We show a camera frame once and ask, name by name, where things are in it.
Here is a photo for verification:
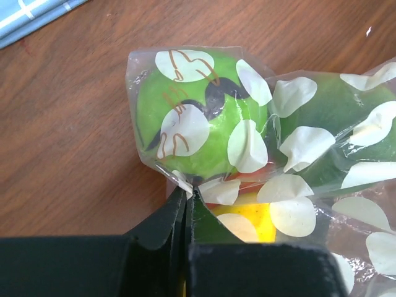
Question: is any dark green fake vegetable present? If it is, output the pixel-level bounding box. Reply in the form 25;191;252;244
269;73;395;195

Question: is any clear polka dot zip bag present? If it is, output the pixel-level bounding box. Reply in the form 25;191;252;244
126;46;395;296

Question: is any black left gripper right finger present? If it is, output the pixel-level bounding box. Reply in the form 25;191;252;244
185;188;347;296

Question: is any yellow fake pepper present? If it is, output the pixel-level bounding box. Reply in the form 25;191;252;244
182;202;279;297

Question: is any green fake apple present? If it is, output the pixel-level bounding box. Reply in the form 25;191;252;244
134;49;272;180

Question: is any blue checked placemat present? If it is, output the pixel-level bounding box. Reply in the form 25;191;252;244
0;0;86;49

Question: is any pink fake peach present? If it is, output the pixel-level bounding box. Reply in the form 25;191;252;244
199;161;277;206

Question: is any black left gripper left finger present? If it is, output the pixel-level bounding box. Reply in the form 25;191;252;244
1;188;186;296

